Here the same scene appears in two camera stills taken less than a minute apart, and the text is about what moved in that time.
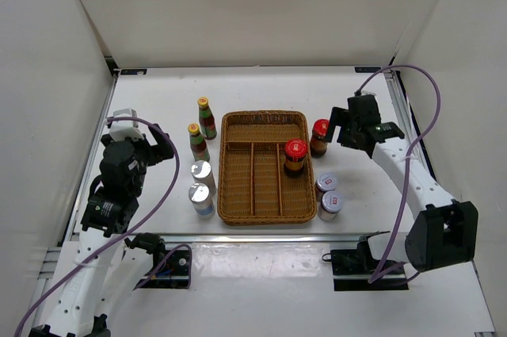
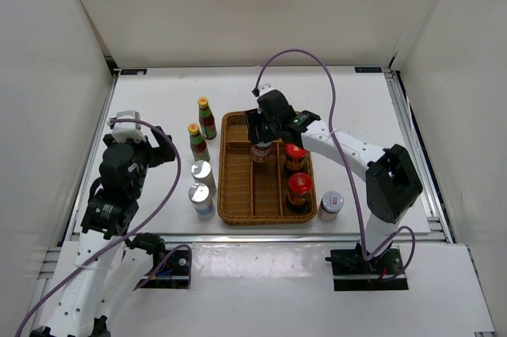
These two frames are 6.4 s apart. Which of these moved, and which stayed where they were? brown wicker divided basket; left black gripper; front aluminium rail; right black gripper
Moved: right black gripper
Stayed: brown wicker divided basket; front aluminium rail; left black gripper
